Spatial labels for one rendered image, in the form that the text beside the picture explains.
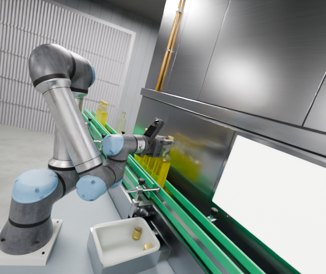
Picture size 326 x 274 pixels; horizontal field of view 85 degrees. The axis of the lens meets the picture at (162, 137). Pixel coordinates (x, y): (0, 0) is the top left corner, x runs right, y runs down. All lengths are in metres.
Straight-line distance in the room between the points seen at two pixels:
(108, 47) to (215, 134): 3.52
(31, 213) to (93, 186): 0.24
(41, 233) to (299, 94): 0.97
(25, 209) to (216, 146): 0.73
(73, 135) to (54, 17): 3.88
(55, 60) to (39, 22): 3.80
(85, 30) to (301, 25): 3.77
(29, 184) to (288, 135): 0.83
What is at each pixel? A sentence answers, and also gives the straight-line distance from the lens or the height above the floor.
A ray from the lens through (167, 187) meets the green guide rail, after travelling 0.94.
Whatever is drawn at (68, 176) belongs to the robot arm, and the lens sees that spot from 0.77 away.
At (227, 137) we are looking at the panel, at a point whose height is 1.28.
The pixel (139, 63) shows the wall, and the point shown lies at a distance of 4.15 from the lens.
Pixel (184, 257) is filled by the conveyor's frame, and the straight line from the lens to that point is 0.78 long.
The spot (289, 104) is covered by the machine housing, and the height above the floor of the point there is 1.46.
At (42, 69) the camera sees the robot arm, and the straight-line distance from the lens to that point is 0.60.
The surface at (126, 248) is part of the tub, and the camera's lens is 0.84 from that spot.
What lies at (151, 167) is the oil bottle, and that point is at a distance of 0.96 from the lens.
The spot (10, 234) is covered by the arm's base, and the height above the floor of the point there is 0.84.
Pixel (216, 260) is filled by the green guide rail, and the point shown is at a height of 0.93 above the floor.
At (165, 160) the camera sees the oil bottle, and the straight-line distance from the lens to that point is 0.88.
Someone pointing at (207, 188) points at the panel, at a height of 1.03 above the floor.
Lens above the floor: 1.36
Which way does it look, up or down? 12 degrees down
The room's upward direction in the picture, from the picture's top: 16 degrees clockwise
